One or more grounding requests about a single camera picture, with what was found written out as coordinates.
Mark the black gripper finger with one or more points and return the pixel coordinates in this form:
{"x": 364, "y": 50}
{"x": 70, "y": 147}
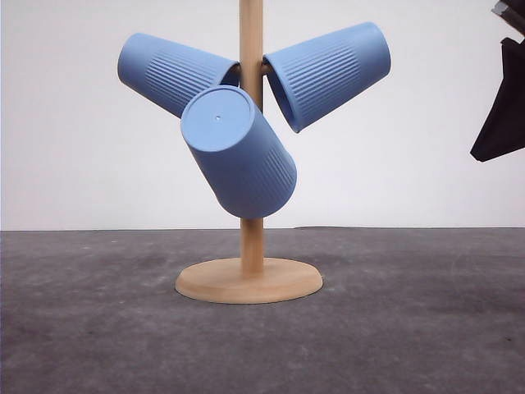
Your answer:
{"x": 505, "y": 132}

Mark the blue ribbed cup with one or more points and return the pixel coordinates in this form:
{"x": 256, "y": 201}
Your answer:
{"x": 249, "y": 164}
{"x": 167, "y": 73}
{"x": 314, "y": 75}

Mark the wooden cup tree stand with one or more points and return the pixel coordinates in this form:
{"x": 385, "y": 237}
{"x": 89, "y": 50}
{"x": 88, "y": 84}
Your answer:
{"x": 250, "y": 279}

